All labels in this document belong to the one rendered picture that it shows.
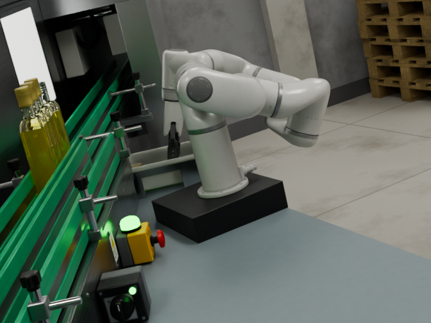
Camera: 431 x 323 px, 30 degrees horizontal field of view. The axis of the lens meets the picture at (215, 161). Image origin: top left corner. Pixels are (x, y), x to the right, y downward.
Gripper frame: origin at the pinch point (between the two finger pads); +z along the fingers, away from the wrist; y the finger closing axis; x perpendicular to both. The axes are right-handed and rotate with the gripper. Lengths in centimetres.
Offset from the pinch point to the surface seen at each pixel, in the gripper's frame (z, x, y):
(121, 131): -8.0, -13.3, 11.4
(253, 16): -4, 32, -349
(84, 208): -7, -13, 71
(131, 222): 1, -5, 55
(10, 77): -19.4, -45.3, 0.3
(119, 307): 5, -4, 88
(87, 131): -4.3, -24.6, -1.8
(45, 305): -9, -10, 117
